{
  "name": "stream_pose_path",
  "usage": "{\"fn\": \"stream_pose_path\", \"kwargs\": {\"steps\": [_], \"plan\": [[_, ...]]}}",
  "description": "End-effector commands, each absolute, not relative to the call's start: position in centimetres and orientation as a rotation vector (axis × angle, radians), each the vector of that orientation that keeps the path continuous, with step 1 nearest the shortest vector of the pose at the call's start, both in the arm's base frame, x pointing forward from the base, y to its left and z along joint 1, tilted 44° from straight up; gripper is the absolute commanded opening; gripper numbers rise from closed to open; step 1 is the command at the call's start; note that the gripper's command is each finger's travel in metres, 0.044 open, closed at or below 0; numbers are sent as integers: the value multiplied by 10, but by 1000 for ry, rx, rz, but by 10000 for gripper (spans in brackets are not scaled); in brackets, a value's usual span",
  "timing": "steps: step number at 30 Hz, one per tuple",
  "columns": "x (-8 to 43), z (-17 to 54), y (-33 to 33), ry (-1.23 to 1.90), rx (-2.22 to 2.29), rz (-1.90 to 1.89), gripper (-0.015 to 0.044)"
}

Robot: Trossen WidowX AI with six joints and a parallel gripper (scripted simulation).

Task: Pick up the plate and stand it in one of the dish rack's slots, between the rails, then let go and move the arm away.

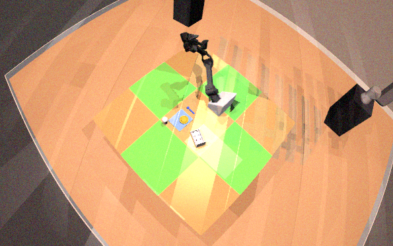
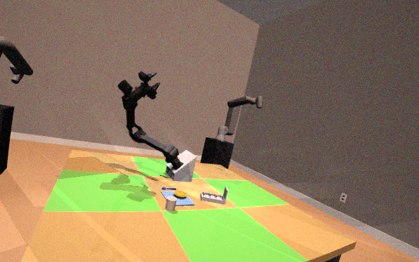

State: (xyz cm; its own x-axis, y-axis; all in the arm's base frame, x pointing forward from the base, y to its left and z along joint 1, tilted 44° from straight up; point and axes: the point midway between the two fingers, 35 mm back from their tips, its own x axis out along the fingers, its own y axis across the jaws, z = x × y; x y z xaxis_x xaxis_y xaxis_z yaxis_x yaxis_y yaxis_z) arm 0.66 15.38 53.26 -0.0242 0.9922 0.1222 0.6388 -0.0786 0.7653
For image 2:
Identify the olive-gold round plate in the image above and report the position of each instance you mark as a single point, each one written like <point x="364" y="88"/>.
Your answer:
<point x="180" y="194"/>

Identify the beige cylinder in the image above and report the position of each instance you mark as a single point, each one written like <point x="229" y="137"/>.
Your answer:
<point x="170" y="203"/>

